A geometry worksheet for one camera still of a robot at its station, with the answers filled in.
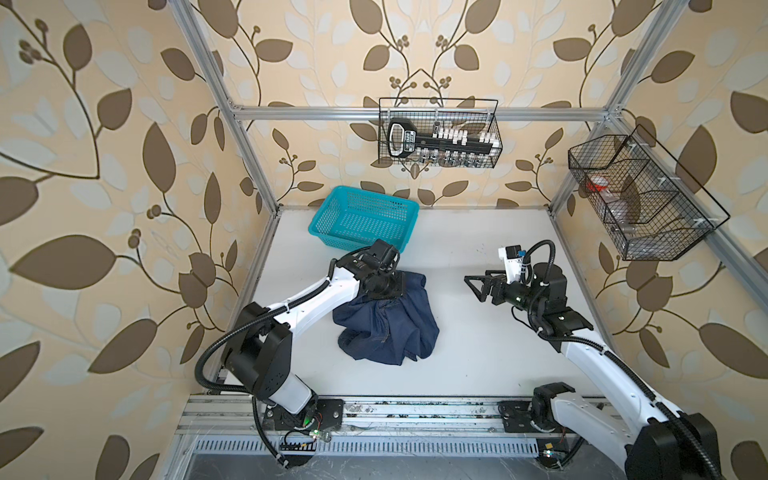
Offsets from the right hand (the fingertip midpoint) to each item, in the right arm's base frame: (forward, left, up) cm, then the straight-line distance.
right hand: (478, 278), depth 79 cm
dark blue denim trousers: (-12, +24, -5) cm, 27 cm away
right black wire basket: (+8, -41, +14) cm, 44 cm away
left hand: (+1, +19, -5) cm, 20 cm away
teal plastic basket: (+41, +38, -19) cm, 59 cm away
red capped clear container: (+20, -34, +15) cm, 42 cm away
